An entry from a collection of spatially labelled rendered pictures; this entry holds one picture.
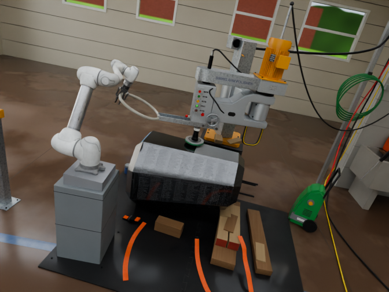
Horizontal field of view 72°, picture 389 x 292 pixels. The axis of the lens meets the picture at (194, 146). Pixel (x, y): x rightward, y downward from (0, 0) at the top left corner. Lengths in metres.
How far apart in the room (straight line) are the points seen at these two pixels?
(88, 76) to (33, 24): 8.10
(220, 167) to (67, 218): 1.53
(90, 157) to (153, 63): 7.04
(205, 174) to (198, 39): 6.46
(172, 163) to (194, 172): 0.25
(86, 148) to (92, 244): 0.88
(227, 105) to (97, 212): 1.64
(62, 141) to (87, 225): 0.73
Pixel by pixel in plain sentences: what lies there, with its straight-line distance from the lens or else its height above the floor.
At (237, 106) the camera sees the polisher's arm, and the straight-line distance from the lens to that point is 2.91.
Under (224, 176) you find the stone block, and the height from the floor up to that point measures 0.74.
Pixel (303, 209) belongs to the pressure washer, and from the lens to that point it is 3.76.
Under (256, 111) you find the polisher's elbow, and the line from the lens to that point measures 3.02.
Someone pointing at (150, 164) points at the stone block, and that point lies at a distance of 2.88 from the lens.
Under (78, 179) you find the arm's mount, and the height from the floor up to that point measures 0.87.
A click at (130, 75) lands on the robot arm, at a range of 2.89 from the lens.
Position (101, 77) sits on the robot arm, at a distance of 2.35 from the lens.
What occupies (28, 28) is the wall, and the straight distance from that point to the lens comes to 10.56.
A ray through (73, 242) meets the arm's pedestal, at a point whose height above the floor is 0.23.
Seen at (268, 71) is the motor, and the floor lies 1.83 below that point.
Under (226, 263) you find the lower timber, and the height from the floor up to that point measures 0.08.
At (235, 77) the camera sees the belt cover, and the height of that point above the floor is 1.72.
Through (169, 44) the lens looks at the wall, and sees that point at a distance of 8.92.
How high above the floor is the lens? 2.15
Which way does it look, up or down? 25 degrees down
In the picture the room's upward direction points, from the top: 12 degrees clockwise
